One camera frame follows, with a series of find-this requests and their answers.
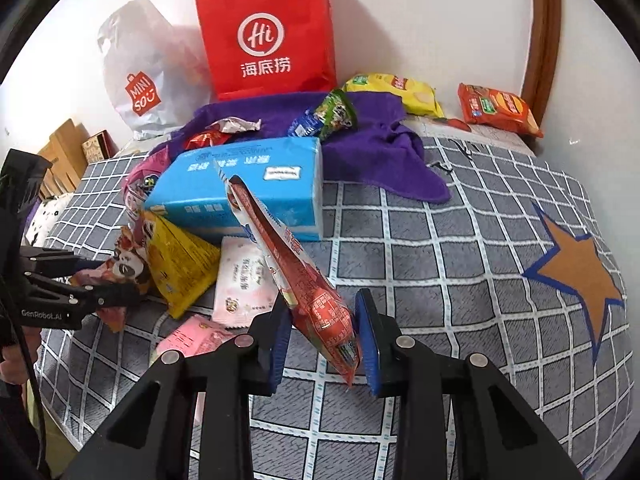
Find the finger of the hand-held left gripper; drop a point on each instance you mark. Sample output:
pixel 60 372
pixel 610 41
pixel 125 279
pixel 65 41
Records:
pixel 110 295
pixel 55 260

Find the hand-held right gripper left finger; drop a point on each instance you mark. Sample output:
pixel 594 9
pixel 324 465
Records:
pixel 277 355

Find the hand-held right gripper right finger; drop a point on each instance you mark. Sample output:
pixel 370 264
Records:
pixel 367 345

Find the long red snack packet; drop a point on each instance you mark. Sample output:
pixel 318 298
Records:
pixel 310 300

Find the yellow snack packet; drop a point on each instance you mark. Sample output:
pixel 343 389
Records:
pixel 180 265

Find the white snowflake print snack packet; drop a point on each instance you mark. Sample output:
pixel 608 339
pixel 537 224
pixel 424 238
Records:
pixel 240 285

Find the small red snack packet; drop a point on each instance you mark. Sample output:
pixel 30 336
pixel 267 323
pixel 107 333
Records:
pixel 202 139

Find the green snack packet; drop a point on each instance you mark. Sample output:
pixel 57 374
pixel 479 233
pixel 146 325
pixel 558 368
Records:
pixel 337 110

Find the person's left hand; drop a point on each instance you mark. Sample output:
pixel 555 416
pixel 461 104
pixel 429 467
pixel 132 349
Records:
pixel 15 362

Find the white spotted pillow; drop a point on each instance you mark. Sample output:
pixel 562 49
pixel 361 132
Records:
pixel 52 212

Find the cardboard boxes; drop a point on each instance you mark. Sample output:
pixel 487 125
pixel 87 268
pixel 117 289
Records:
pixel 60 160

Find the patterned brown box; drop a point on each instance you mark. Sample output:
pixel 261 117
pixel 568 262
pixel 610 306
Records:
pixel 97 147

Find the grey checked tablecloth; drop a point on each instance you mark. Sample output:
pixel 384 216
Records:
pixel 450 260

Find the blue tissue box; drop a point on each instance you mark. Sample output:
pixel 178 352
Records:
pixel 225 185

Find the white plastic shopping bag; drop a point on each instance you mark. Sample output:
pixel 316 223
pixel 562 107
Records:
pixel 150 60

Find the purple towel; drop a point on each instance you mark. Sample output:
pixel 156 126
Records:
pixel 380 150

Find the white printed cloth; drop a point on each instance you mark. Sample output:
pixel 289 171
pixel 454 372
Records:
pixel 480 132

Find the yellow chips bag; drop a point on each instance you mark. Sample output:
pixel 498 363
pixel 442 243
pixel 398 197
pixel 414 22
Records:
pixel 395 87

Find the orange-red chips bag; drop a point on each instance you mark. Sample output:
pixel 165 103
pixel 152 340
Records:
pixel 495 107

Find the red paper bag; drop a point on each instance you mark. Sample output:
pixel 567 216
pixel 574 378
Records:
pixel 260 60

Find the brown wooden door frame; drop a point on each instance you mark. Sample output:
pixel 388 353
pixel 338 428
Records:
pixel 545 35

